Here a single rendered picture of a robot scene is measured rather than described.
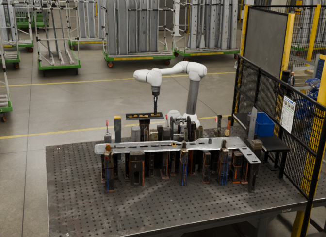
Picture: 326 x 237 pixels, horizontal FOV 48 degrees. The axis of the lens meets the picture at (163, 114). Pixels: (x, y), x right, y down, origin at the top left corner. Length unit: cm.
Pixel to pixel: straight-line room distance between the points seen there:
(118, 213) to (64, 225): 41
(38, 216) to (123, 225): 157
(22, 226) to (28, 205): 36
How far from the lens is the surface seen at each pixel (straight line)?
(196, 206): 305
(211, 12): 1126
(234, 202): 316
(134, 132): 334
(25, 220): 421
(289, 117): 342
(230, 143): 344
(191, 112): 390
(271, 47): 556
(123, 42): 1009
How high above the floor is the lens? 247
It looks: 22 degrees down
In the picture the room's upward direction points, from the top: 2 degrees clockwise
